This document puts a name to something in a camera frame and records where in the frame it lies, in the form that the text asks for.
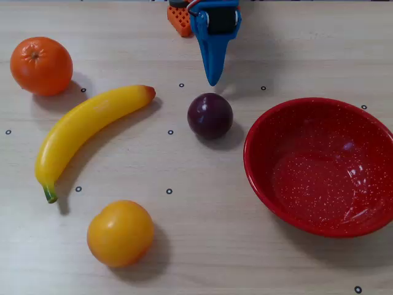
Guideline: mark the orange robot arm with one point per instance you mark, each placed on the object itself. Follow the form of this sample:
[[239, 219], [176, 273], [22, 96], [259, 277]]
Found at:
[[179, 3]]

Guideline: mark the yellow plastic banana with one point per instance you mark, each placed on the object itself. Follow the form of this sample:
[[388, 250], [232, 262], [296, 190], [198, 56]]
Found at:
[[76, 126]]

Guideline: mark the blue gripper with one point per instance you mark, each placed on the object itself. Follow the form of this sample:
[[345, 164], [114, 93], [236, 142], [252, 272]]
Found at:
[[220, 22]]

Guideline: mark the yellow peach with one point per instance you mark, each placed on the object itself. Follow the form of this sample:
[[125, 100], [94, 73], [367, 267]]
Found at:
[[119, 233]]

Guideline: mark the dark purple plum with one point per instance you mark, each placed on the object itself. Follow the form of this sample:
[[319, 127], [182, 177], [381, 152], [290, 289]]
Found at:
[[210, 116]]

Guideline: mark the red speckled enamel bowl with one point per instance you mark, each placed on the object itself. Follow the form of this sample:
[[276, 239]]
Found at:
[[307, 184]]

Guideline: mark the orange fruit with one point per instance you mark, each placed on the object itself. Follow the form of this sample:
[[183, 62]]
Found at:
[[41, 66]]

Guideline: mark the orange robot base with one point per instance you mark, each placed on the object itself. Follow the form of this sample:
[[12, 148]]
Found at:
[[179, 21]]

